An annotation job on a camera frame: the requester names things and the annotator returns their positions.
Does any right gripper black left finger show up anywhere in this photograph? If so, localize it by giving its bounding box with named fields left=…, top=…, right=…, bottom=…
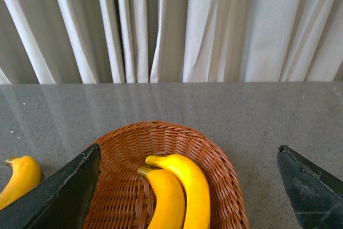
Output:
left=1, top=143, right=101, bottom=228

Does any white pleated curtain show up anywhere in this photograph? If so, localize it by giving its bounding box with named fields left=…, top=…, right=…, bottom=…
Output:
left=1, top=0, right=342, bottom=84

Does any right brown wicker basket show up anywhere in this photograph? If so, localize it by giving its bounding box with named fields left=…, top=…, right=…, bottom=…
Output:
left=84, top=121, right=250, bottom=228

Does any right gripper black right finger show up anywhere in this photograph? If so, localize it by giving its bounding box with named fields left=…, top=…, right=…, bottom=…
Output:
left=277, top=145, right=342, bottom=228

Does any yellow banana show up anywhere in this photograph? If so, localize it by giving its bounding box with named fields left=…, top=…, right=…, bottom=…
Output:
left=145, top=154, right=211, bottom=228
left=137, top=167, right=186, bottom=228
left=1, top=156, right=41, bottom=210

